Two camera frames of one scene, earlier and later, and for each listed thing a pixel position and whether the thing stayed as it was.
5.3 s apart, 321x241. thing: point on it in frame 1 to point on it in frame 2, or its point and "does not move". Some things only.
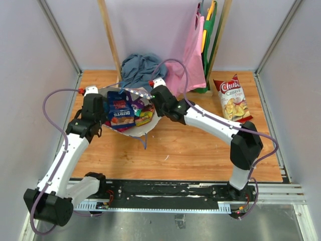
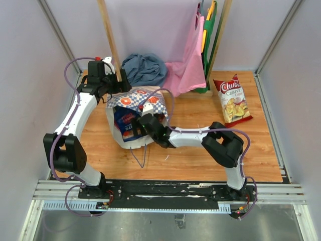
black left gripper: [104, 117] to [122, 86]
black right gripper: [155, 104] to [136, 124]
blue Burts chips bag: [121, 108] to [123, 117]
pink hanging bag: [188, 71] does not move
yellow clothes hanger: [205, 31] does not move
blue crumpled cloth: [137, 70] does not move
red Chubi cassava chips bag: [233, 100] does not move
